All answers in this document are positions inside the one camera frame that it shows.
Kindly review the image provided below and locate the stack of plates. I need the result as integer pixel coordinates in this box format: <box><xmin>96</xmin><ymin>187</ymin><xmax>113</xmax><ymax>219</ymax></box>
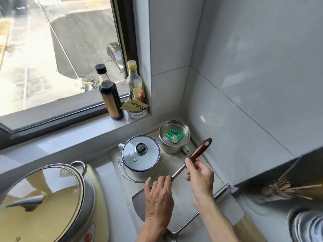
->
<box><xmin>287</xmin><ymin>208</ymin><xmax>323</xmax><ymax>242</ymax></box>

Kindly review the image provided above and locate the parked car outside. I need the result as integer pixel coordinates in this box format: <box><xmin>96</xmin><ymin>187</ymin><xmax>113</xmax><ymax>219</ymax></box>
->
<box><xmin>106</xmin><ymin>42</ymin><xmax>126</xmax><ymax>74</ymax></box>

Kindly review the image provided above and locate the bundle of wooden chopsticks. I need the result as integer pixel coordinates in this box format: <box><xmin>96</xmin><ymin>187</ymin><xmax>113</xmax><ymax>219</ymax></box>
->
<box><xmin>260</xmin><ymin>174</ymin><xmax>323</xmax><ymax>203</ymax></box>

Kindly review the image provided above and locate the person's right hand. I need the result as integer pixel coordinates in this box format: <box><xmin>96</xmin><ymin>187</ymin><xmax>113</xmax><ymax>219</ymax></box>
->
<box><xmin>185</xmin><ymin>158</ymin><xmax>215</xmax><ymax>201</ymax></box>

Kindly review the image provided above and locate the steel wok pot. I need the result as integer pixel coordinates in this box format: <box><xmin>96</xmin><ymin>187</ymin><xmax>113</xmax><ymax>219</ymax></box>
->
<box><xmin>61</xmin><ymin>161</ymin><xmax>96</xmax><ymax>242</ymax></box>

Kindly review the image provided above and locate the small white patterned bowl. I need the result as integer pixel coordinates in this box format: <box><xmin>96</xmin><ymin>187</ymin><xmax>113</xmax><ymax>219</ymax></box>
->
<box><xmin>125</xmin><ymin>98</ymin><xmax>148</xmax><ymax>119</ymax></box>

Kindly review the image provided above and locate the grey chopstick holder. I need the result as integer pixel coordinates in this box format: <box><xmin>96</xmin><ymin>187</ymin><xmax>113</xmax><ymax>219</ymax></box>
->
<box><xmin>248</xmin><ymin>147</ymin><xmax>323</xmax><ymax>203</ymax></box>

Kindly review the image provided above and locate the brown paper packet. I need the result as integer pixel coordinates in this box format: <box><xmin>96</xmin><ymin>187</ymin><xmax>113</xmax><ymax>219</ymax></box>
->
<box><xmin>120</xmin><ymin>99</ymin><xmax>149</xmax><ymax>113</ymax></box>

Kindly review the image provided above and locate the yellow electric cooker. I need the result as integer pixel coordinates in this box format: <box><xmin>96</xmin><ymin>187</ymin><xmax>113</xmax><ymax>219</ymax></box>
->
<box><xmin>0</xmin><ymin>162</ymin><xmax>110</xmax><ymax>242</ymax></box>

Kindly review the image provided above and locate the stainless steel mug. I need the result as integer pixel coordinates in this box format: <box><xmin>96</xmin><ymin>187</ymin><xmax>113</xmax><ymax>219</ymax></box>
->
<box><xmin>158</xmin><ymin>120</ymin><xmax>191</xmax><ymax>156</ymax></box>

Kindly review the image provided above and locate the dark window frame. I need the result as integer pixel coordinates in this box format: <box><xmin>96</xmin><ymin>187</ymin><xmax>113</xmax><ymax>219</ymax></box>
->
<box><xmin>0</xmin><ymin>0</ymin><xmax>152</xmax><ymax>150</ymax></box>

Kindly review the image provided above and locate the dark soy sauce bottle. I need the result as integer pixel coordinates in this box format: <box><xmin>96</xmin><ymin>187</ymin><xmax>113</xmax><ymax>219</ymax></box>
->
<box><xmin>95</xmin><ymin>64</ymin><xmax>124</xmax><ymax>121</ymax></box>

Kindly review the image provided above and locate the wire trivet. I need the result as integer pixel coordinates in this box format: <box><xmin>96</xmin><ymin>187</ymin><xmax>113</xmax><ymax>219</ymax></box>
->
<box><xmin>118</xmin><ymin>159</ymin><xmax>164</xmax><ymax>184</ymax></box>

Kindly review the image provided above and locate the large glass wok lid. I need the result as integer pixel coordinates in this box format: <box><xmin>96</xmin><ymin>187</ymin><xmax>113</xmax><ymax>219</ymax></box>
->
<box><xmin>0</xmin><ymin>164</ymin><xmax>86</xmax><ymax>242</ymax></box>

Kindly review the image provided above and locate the person's left forearm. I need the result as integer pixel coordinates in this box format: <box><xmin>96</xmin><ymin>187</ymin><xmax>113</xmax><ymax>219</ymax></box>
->
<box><xmin>136</xmin><ymin>218</ymin><xmax>174</xmax><ymax>242</ymax></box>

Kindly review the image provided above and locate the grey counter mat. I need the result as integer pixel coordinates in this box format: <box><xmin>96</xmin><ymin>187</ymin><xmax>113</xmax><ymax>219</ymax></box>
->
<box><xmin>110</xmin><ymin>130</ymin><xmax>246</xmax><ymax>242</ymax></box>

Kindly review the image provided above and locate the steel spatula with reddish-brown handle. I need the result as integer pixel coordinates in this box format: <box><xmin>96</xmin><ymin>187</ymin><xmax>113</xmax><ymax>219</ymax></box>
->
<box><xmin>132</xmin><ymin>138</ymin><xmax>212</xmax><ymax>223</ymax></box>

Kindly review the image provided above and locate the glass lid with black knob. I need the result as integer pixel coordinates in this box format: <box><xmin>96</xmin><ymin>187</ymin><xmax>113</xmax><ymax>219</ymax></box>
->
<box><xmin>122</xmin><ymin>135</ymin><xmax>161</xmax><ymax>172</ymax></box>

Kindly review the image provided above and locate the white enamel pot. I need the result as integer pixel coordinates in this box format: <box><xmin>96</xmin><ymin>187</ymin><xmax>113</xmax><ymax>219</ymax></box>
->
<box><xmin>118</xmin><ymin>135</ymin><xmax>164</xmax><ymax>180</ymax></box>

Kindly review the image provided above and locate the clear bottle with yellow cap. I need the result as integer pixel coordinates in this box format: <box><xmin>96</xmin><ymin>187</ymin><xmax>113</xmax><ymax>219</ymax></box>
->
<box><xmin>126</xmin><ymin>60</ymin><xmax>145</xmax><ymax>104</ymax></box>

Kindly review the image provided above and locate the green seasoning packet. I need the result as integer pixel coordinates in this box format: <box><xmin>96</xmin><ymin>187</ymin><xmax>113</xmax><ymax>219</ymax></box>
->
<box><xmin>165</xmin><ymin>128</ymin><xmax>185</xmax><ymax>144</ymax></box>

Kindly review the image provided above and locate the person's right forearm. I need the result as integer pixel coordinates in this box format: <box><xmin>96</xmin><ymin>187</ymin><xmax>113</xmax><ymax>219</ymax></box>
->
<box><xmin>194</xmin><ymin>198</ymin><xmax>240</xmax><ymax>242</ymax></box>

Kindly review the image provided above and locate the person's left hand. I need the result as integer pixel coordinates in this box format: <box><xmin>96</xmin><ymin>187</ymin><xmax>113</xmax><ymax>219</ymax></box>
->
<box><xmin>144</xmin><ymin>175</ymin><xmax>175</xmax><ymax>221</ymax></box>

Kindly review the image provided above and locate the metal clothesline bracket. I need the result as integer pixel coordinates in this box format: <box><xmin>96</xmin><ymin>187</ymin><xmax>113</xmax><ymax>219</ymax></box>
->
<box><xmin>74</xmin><ymin>76</ymin><xmax>102</xmax><ymax>92</ymax></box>

